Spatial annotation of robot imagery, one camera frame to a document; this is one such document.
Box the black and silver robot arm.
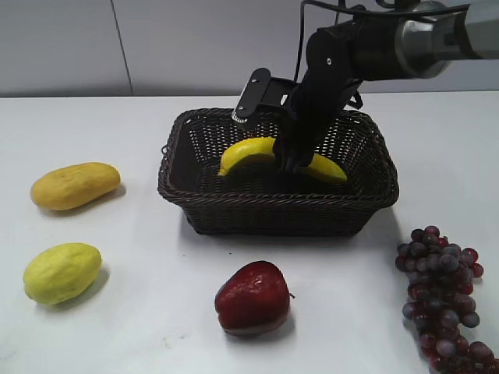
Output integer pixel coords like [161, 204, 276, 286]
[274, 1, 498, 173]

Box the black camera module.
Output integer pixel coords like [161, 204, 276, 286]
[231, 68, 298, 132]

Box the black wicker basket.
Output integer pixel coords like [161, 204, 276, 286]
[157, 108, 399, 237]

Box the red apple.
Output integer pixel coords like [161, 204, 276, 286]
[214, 260, 291, 337]

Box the black cable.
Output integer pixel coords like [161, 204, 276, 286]
[292, 0, 354, 81]

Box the yellow banana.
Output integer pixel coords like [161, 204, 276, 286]
[218, 137, 348, 183]

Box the yellow-green lemon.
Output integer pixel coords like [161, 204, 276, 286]
[23, 242, 102, 305]

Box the orange-yellow mango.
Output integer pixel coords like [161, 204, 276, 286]
[30, 162, 121, 211]

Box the purple grape bunch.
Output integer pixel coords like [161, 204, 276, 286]
[395, 225, 498, 373]

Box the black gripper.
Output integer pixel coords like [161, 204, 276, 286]
[273, 66, 362, 174]

